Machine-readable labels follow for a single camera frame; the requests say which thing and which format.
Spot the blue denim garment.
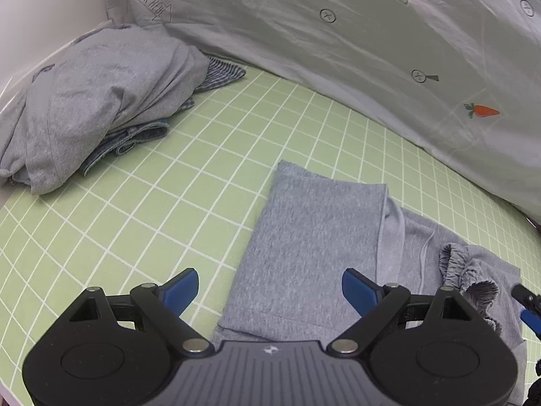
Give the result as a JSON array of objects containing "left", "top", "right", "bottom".
[{"left": 80, "top": 97, "right": 196, "bottom": 177}]

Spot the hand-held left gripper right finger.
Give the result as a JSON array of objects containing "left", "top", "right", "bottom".
[{"left": 327, "top": 267, "right": 474, "bottom": 354}]

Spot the green checked mat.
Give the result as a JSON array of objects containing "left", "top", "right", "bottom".
[{"left": 0, "top": 61, "right": 541, "bottom": 406}]

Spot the grey printed quilt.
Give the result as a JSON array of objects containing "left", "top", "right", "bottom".
[{"left": 100, "top": 0, "right": 541, "bottom": 226}]

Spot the blue striped cloth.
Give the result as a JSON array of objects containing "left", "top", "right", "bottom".
[{"left": 196, "top": 56, "right": 247, "bottom": 94}]

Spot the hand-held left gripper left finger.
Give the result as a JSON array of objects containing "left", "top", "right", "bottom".
[{"left": 68, "top": 267, "right": 212, "bottom": 353}]

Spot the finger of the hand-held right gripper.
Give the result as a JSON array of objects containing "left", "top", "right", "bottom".
[
  {"left": 520, "top": 310, "right": 541, "bottom": 341},
  {"left": 511, "top": 283, "right": 541, "bottom": 310}
]

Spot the grey t-shirt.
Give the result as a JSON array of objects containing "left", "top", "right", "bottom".
[{"left": 0, "top": 23, "right": 211, "bottom": 196}]

